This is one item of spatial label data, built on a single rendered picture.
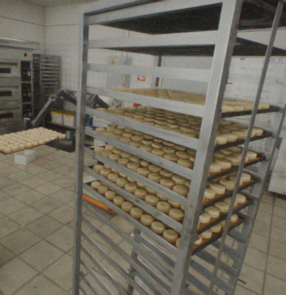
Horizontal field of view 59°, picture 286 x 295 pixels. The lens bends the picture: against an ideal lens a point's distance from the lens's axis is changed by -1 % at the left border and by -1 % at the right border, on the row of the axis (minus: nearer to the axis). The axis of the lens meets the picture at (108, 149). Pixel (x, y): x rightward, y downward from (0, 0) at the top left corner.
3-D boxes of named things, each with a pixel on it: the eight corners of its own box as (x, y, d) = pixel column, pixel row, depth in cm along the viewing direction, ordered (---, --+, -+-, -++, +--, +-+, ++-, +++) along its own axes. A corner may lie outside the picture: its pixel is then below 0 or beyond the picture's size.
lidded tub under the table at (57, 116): (49, 121, 631) (49, 110, 623) (63, 118, 667) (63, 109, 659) (60, 124, 609) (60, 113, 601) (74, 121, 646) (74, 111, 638)
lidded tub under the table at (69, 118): (61, 124, 609) (61, 113, 601) (74, 121, 646) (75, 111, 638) (73, 127, 589) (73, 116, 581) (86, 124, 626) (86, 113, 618)
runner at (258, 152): (143, 125, 139) (143, 119, 138) (146, 124, 140) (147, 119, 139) (266, 162, 91) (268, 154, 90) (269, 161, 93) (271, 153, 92)
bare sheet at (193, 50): (90, 47, 103) (90, 43, 102) (156, 55, 126) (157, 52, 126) (232, 42, 58) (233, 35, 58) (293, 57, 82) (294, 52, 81)
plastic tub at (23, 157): (26, 165, 410) (25, 156, 405) (14, 163, 415) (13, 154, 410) (35, 159, 438) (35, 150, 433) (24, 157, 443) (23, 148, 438)
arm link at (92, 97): (96, 90, 215) (87, 91, 221) (92, 105, 213) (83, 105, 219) (121, 111, 252) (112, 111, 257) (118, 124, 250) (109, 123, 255)
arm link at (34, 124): (61, 98, 246) (54, 95, 253) (57, 95, 241) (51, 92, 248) (34, 134, 241) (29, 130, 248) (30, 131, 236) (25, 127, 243)
